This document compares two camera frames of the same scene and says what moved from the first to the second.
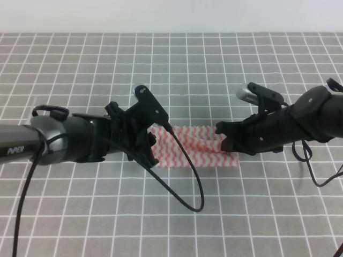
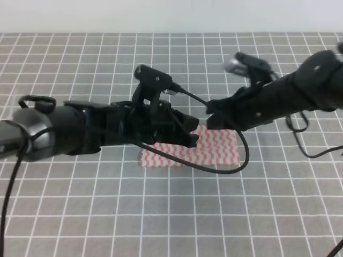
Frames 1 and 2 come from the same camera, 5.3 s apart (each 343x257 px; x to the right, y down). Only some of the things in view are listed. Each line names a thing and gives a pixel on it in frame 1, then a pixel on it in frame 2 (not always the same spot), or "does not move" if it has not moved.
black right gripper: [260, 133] to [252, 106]
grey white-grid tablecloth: [270, 206] does not move
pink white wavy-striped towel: [201, 144] does not move
